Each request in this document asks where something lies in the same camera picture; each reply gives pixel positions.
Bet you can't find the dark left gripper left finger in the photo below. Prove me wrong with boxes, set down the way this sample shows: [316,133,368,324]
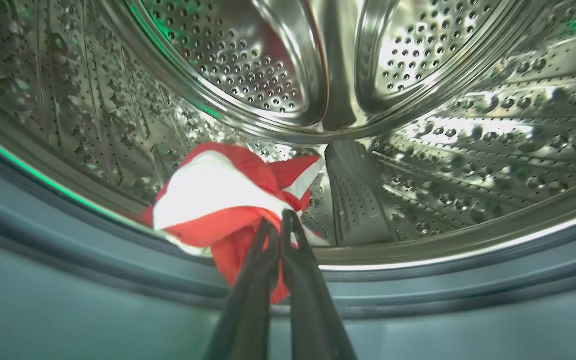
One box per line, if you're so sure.
[203,219,281,360]

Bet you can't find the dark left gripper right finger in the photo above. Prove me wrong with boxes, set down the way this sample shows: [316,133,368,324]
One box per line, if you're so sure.
[280,209,359,360]

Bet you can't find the red garment with white trim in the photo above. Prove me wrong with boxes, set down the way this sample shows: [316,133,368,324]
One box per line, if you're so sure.
[138,142,331,306]

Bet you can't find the grey rubber door gasket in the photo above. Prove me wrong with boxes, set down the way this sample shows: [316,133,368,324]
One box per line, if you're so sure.
[0,120,576,360]

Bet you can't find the white front-load washing machine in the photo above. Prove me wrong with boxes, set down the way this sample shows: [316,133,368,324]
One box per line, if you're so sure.
[0,0,576,360]

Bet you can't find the stainless steel washer drum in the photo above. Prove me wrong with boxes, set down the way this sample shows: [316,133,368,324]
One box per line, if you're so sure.
[0,0,576,266]

